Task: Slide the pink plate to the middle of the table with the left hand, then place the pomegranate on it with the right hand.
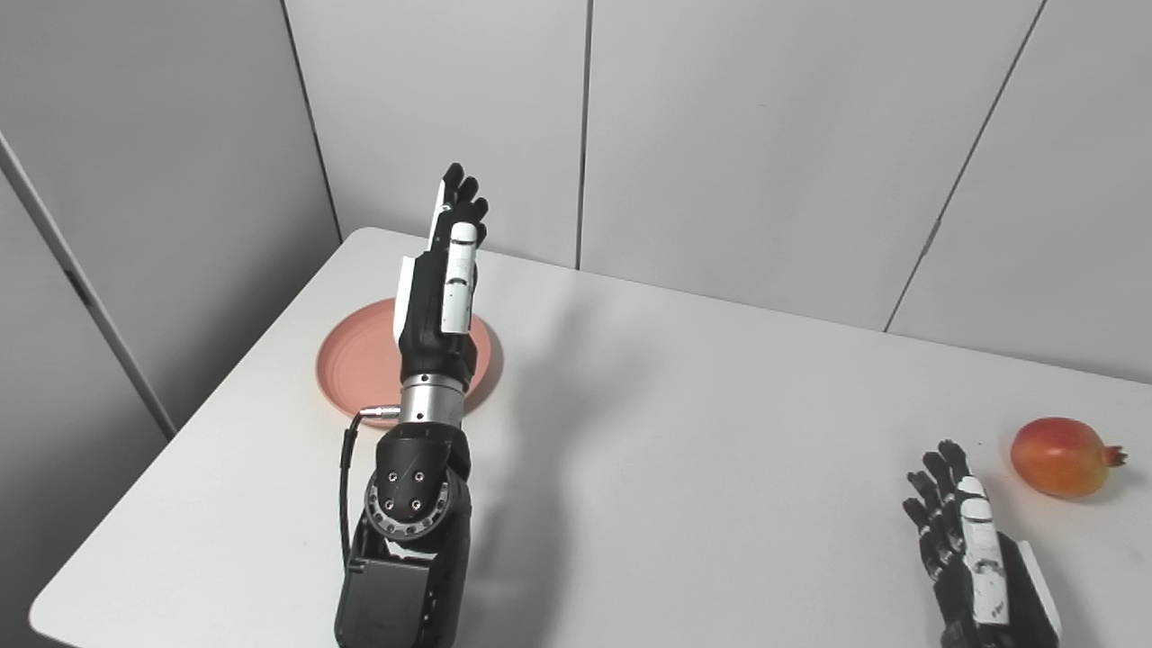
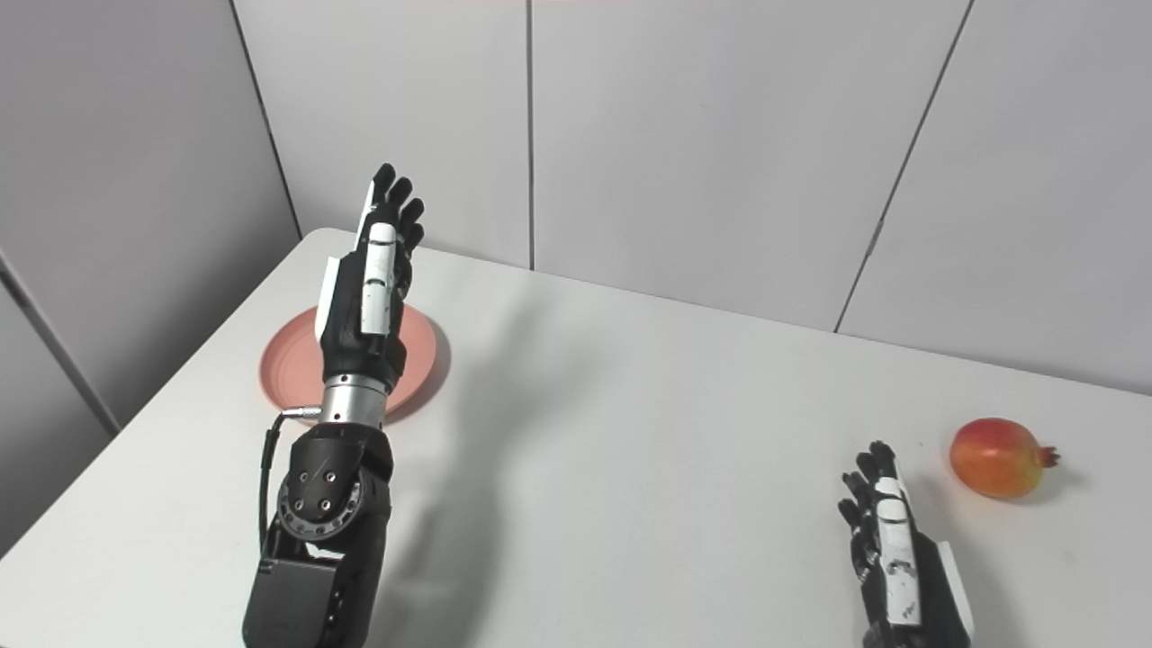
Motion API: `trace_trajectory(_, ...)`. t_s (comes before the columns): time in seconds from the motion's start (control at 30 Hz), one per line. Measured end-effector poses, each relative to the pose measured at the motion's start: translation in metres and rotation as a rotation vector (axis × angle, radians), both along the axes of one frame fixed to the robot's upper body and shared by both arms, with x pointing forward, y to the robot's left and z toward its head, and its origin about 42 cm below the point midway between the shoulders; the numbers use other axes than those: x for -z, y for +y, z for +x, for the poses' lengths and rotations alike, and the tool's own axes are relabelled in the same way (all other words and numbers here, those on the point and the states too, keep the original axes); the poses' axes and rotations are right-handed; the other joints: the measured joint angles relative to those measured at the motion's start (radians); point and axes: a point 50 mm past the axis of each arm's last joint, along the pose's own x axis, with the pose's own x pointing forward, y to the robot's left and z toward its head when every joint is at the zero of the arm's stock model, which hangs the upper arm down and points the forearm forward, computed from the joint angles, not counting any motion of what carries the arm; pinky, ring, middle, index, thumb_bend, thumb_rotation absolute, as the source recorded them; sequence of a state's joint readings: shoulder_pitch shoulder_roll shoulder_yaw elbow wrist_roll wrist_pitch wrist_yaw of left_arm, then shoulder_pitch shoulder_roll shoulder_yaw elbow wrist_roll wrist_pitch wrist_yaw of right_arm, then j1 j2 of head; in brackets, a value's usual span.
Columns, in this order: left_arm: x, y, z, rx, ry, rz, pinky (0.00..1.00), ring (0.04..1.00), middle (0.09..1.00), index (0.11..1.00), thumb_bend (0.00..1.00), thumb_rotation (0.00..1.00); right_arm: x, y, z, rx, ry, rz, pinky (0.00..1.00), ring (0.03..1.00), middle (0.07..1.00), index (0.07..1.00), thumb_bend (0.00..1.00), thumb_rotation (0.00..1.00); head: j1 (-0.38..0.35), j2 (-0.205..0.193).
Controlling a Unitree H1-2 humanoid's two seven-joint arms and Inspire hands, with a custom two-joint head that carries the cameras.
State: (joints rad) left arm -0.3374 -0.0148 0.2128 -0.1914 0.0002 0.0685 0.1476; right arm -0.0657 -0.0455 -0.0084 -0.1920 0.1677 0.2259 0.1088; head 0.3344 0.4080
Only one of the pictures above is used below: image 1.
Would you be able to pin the pink round plate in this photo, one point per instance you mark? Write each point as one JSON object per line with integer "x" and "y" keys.
{"x": 360, "y": 364}

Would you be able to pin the red yellow pomegranate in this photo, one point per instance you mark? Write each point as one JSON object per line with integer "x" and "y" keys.
{"x": 1060, "y": 456}

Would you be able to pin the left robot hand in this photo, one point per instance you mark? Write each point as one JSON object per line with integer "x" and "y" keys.
{"x": 441, "y": 288}

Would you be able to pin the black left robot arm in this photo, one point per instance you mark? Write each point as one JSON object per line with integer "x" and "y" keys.
{"x": 409, "y": 531}

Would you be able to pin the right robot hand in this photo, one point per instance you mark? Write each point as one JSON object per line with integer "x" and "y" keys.
{"x": 976, "y": 558}

